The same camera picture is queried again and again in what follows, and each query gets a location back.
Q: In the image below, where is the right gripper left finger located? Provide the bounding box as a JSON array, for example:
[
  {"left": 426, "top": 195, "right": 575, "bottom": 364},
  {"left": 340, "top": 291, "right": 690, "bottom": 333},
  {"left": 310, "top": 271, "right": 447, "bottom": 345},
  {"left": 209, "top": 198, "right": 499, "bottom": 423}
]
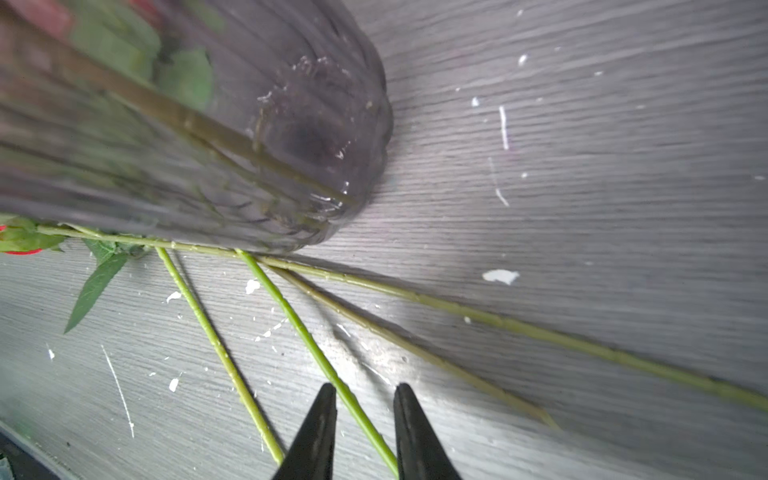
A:
[{"left": 272, "top": 383, "right": 337, "bottom": 480}]

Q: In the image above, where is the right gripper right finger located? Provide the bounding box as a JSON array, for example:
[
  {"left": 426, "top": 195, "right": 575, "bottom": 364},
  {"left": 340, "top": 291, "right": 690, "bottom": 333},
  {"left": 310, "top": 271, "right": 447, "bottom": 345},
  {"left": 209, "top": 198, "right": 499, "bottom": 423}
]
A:
[{"left": 393, "top": 383, "right": 461, "bottom": 480}]

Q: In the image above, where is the maroon glass vase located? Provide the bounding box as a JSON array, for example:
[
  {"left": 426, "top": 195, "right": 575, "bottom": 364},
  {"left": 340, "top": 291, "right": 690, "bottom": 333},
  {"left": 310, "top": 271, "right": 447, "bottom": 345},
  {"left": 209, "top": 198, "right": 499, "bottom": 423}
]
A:
[{"left": 1, "top": 1, "right": 393, "bottom": 253}]

